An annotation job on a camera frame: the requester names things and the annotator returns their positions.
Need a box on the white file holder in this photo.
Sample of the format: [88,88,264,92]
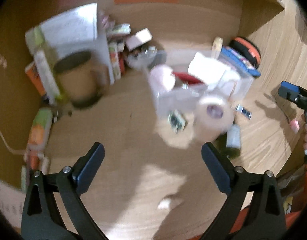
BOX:
[39,3,116,86]

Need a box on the white cloth bundle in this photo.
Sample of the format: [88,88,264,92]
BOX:
[188,52,241,94]

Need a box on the beige lidded plastic tub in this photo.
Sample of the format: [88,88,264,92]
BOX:
[194,94,235,143]

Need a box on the black orange zipper case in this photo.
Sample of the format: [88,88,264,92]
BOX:
[229,36,261,69]

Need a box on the orange green tube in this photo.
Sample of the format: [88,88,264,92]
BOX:
[27,108,53,152]

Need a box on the clear plastic storage bin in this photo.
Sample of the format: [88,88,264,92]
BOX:
[143,49,254,119]

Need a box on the small dark card packet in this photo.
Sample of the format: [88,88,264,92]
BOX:
[168,110,188,133]

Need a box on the cream lotion tube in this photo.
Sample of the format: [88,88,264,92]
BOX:
[211,37,223,59]

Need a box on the small white cardboard box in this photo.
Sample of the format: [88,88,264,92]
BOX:
[125,28,152,51]

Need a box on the blue patchwork pencil pouch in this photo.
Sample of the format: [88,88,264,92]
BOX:
[221,46,261,78]

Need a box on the brown paper cup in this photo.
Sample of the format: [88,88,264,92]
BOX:
[54,50,110,108]

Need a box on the blue Max staples box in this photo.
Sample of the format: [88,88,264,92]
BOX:
[235,104,252,120]

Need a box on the green spray pump bottle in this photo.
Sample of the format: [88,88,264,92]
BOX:
[221,123,241,159]

